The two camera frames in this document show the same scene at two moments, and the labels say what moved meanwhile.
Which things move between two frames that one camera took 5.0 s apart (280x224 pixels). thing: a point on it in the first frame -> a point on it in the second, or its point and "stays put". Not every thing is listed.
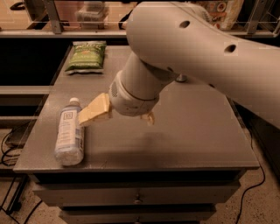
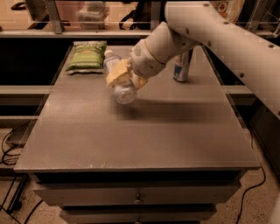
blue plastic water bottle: (69, 146) -> (124, 90)
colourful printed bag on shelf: (224, 13) stays put
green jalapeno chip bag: (87, 57) stays put
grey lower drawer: (136, 214) stays put
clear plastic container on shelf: (92, 15) stays put
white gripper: (127, 101) -> (144, 62)
